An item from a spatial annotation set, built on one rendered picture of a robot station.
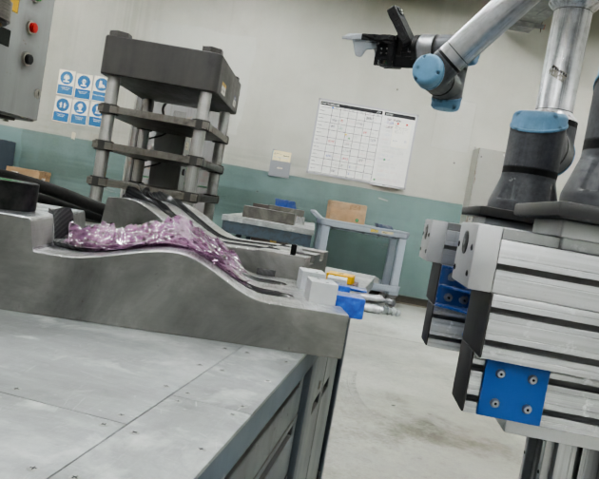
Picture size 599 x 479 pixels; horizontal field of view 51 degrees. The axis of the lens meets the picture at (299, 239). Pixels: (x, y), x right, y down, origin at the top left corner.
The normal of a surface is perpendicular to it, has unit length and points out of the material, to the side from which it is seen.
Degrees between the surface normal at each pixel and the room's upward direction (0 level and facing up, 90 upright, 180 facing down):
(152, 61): 90
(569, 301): 90
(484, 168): 90
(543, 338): 90
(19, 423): 0
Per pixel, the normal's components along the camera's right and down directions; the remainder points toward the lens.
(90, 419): 0.17, -0.98
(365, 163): -0.03, 0.05
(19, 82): 0.97, 0.18
